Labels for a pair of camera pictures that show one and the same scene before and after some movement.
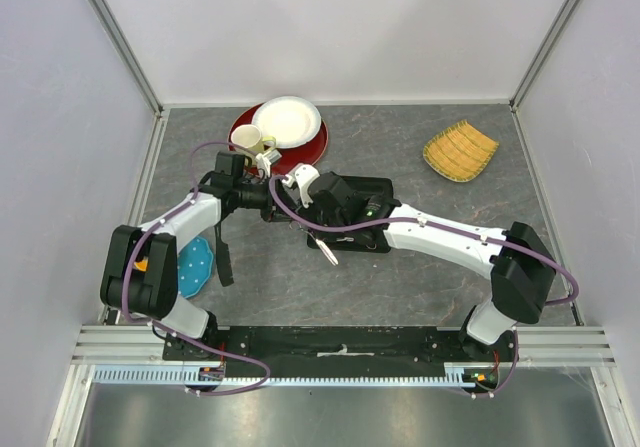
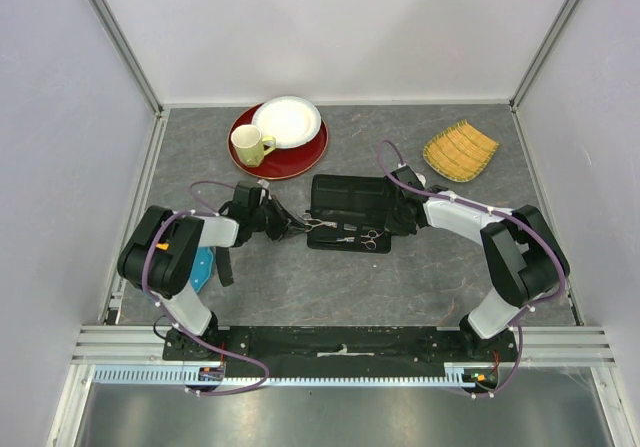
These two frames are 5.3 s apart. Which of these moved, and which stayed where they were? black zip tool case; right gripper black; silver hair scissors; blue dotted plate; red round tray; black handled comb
Moved: right gripper black; silver hair scissors
Stayed: blue dotted plate; black handled comb; black zip tool case; red round tray
